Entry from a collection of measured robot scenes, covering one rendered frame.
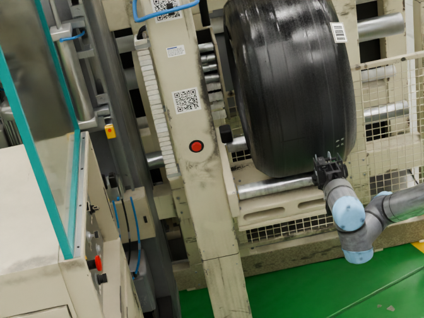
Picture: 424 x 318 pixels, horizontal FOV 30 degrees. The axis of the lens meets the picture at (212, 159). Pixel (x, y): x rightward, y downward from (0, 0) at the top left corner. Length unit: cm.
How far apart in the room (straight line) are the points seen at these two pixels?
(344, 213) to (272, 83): 41
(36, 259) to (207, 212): 88
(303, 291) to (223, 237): 87
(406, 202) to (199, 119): 68
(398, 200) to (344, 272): 142
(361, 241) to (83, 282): 71
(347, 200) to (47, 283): 74
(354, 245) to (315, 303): 131
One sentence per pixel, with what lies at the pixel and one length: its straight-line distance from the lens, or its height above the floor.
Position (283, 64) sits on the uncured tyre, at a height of 135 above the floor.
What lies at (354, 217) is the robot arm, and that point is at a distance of 196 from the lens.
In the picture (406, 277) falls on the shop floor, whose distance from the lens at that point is 341.
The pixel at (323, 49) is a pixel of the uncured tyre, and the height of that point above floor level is 136.
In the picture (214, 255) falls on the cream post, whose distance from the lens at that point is 263.
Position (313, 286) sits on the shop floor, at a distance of 339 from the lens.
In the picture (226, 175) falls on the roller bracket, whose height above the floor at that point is 95.
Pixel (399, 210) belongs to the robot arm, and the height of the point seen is 104.
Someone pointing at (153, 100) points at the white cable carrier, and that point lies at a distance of 231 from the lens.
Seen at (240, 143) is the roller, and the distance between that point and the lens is 264.
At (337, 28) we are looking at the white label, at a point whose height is 139.
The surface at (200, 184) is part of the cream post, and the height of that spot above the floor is 92.
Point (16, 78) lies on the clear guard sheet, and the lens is 159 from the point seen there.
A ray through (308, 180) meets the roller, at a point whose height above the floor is 91.
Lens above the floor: 230
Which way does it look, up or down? 33 degrees down
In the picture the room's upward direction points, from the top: 12 degrees counter-clockwise
